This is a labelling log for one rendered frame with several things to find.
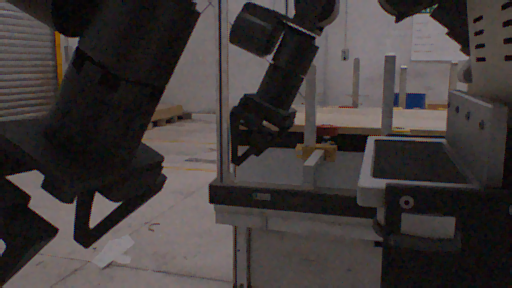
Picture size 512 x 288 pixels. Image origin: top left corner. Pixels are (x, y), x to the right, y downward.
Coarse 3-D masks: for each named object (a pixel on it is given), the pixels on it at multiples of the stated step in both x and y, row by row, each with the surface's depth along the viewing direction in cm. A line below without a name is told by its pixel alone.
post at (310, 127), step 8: (312, 64) 151; (312, 72) 151; (312, 80) 151; (312, 88) 152; (312, 96) 152; (312, 104) 153; (312, 112) 153; (312, 120) 154; (304, 128) 155; (312, 128) 154; (304, 136) 155; (312, 136) 155; (304, 144) 156; (312, 144) 155; (304, 160) 157; (304, 176) 158; (312, 176) 157
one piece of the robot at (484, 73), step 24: (480, 0) 44; (504, 0) 36; (480, 24) 45; (504, 24) 37; (480, 48) 46; (504, 48) 37; (480, 72) 47; (504, 72) 38; (480, 96) 49; (504, 96) 39; (504, 168) 35
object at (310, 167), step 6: (318, 150) 152; (324, 150) 152; (312, 156) 142; (318, 156) 142; (324, 156) 153; (306, 162) 134; (312, 162) 133; (318, 162) 139; (306, 168) 130; (312, 168) 129; (306, 174) 130; (312, 174) 130
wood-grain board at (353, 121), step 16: (304, 112) 219; (320, 112) 219; (336, 112) 219; (352, 112) 219; (368, 112) 219; (400, 112) 219; (416, 112) 219; (432, 112) 219; (240, 128) 182; (272, 128) 178; (352, 128) 169; (368, 128) 168; (416, 128) 165; (432, 128) 165
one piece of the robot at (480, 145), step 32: (448, 96) 52; (448, 128) 51; (480, 128) 34; (384, 160) 43; (416, 160) 43; (448, 160) 43; (480, 160) 34; (384, 192) 33; (416, 192) 32; (448, 192) 32; (480, 192) 31; (384, 224) 33; (416, 224) 32; (448, 224) 32; (480, 224) 31; (384, 256) 34; (416, 256) 33; (448, 256) 32; (480, 256) 32
